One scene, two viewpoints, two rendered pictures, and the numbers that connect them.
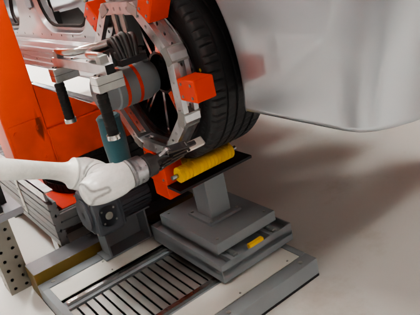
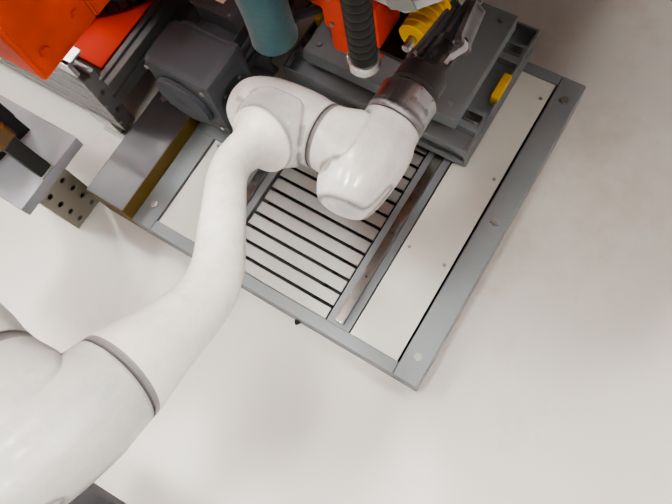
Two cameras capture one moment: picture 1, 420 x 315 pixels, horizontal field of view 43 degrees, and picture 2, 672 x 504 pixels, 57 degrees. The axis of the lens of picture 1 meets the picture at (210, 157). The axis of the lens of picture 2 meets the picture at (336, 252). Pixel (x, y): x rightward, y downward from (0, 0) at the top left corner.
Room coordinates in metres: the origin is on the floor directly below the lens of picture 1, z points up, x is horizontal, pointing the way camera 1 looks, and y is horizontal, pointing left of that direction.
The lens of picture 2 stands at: (1.10, 0.44, 1.45)
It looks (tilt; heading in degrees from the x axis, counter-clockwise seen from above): 71 degrees down; 355
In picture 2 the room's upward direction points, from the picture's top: 22 degrees counter-clockwise
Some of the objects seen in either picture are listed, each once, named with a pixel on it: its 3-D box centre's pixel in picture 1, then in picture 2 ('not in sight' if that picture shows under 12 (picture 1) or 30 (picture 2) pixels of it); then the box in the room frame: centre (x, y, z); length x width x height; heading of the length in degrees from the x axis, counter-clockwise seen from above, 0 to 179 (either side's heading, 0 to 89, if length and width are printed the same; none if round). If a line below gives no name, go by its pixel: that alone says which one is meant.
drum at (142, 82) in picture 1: (125, 85); not in sight; (1.79, 0.23, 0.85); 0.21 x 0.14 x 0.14; 123
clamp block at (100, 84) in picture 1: (107, 80); not in sight; (1.57, 0.25, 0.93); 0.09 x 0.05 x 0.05; 123
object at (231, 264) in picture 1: (219, 231); (409, 57); (1.92, 0.03, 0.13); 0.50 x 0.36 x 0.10; 33
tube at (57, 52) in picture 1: (85, 36); not in sight; (1.85, 0.33, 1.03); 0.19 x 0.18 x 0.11; 123
